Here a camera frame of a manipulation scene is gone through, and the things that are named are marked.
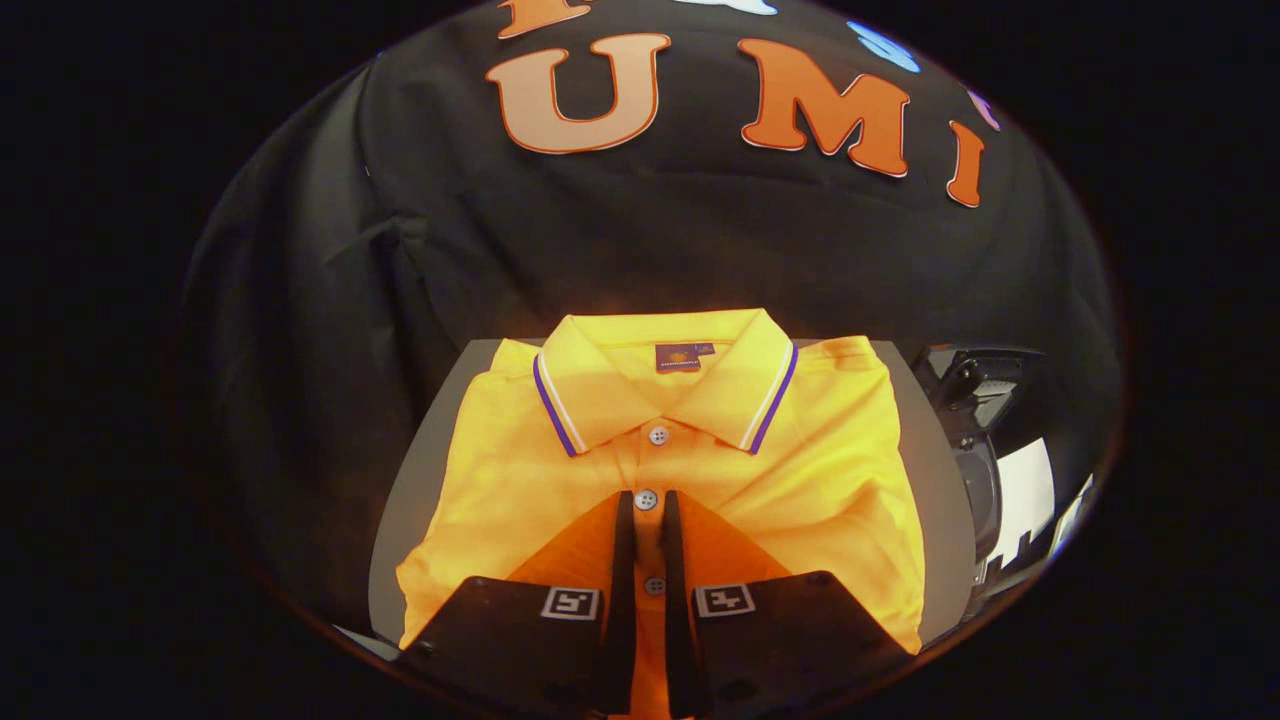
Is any black backdrop cloth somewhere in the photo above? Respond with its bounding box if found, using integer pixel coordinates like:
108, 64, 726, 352
180, 0, 1121, 641

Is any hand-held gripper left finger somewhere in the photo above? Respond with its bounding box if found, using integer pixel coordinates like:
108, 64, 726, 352
398, 489, 639, 716

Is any white box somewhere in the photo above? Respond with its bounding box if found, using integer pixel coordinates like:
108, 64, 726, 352
996, 437, 1057, 571

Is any yellow polo shirt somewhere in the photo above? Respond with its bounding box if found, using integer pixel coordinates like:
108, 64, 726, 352
395, 308, 926, 720

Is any grey cabinet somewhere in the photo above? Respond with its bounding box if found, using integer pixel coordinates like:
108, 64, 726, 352
368, 338, 977, 653

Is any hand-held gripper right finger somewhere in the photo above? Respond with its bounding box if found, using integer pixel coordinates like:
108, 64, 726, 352
662, 489, 917, 720

